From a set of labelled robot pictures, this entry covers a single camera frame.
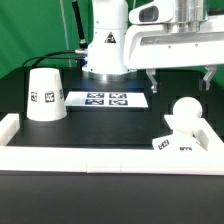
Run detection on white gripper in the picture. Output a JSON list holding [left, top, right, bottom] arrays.
[[124, 19, 224, 93]]

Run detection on black cable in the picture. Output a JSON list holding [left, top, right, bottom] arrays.
[[21, 50, 88, 69]]

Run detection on white lamp shade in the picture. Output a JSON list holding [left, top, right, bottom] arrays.
[[27, 68, 67, 122]]

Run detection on white lamp bulb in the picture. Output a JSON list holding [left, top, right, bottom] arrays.
[[173, 97, 203, 129]]

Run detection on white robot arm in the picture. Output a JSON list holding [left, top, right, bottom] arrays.
[[83, 0, 224, 92]]

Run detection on white U-shaped frame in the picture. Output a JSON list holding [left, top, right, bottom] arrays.
[[0, 113, 224, 175]]

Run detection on white lamp base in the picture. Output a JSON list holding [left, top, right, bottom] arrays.
[[152, 115, 204, 152]]

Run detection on white marker sheet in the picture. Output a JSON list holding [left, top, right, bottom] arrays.
[[65, 91, 148, 108]]

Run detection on black rod with connector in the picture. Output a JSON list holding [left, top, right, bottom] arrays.
[[71, 0, 88, 56]]

